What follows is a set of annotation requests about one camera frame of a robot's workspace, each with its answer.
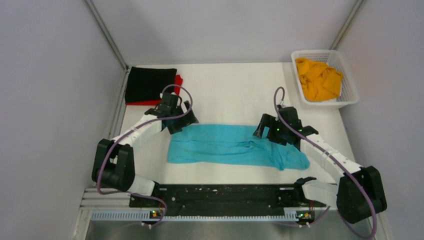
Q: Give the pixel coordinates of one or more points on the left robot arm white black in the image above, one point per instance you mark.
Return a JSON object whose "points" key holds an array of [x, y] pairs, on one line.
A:
{"points": [[114, 162]]}

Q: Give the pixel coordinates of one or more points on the turquoise t shirt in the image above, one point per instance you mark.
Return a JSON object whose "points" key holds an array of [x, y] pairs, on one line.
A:
{"points": [[232, 145]]}

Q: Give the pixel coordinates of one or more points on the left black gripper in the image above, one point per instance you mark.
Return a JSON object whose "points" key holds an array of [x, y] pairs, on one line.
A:
{"points": [[186, 120]]}

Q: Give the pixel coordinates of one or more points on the folded red t shirt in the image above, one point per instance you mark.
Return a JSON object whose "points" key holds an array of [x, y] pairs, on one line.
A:
{"points": [[178, 81]]}

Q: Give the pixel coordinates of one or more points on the aluminium front rail frame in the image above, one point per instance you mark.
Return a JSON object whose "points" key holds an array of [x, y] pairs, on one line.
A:
{"points": [[319, 222]]}

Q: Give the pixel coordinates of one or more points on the left aluminium side rail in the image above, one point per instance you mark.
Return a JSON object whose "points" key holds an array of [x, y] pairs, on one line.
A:
{"points": [[114, 130]]}

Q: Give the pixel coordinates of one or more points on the white plastic basket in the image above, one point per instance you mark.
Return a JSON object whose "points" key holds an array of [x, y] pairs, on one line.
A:
{"points": [[349, 93]]}

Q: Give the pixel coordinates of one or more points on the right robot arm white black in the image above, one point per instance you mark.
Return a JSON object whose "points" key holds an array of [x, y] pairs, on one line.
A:
{"points": [[357, 192]]}

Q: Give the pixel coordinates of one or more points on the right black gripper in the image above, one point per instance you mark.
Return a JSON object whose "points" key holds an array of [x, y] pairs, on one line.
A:
{"points": [[269, 121]]}

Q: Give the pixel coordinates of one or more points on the folded black t shirt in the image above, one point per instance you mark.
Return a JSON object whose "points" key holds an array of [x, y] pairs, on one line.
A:
{"points": [[144, 84]]}

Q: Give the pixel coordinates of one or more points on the orange t shirt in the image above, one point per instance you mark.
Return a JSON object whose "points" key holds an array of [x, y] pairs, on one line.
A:
{"points": [[319, 81]]}

